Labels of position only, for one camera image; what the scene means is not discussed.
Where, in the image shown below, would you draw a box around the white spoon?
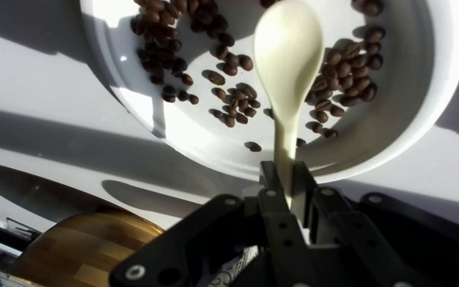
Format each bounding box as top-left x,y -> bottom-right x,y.
252,0 -> 327,211

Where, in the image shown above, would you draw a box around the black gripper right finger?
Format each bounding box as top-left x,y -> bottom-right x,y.
292,159 -> 459,287

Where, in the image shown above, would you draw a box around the wooden bowl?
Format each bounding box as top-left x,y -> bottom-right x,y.
8,206 -> 166,287

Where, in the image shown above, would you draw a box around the white plate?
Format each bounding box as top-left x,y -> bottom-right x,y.
79,0 -> 459,184

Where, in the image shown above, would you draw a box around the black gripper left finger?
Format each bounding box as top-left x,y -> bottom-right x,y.
109,159 -> 316,287

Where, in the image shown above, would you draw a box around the coffee beans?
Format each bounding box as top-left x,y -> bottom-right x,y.
130,0 -> 386,154

